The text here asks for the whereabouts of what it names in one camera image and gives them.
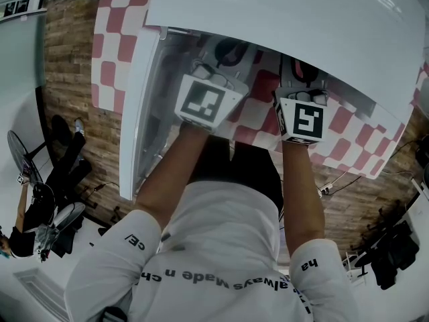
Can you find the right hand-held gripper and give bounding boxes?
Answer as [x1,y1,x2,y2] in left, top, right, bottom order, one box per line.
[273,54,329,146]

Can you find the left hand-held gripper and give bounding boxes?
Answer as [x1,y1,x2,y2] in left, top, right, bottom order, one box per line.
[174,36,259,135]

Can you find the person's right forearm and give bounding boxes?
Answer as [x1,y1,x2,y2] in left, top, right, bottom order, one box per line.
[280,140,326,258]

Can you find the person's left forearm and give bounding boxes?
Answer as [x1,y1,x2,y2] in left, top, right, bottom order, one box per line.
[133,121,216,221]

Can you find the person's black trousers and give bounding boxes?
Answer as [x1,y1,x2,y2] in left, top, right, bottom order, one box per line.
[193,140,286,216]

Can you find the pink white checkered tablecloth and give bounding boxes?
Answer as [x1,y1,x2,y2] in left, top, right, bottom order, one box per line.
[90,0,429,181]

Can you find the person's white printed shirt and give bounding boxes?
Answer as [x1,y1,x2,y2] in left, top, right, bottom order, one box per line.
[64,179,357,322]

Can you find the black office chair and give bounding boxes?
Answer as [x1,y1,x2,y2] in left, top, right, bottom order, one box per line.
[349,206,422,290]

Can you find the black round floor fan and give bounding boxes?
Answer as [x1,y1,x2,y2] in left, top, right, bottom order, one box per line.
[6,129,51,185]

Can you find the white panelled door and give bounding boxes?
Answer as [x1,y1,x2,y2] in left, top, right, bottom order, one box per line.
[12,269,70,322]

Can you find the black floor cable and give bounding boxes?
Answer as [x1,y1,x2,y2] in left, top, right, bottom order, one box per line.
[330,171,413,194]

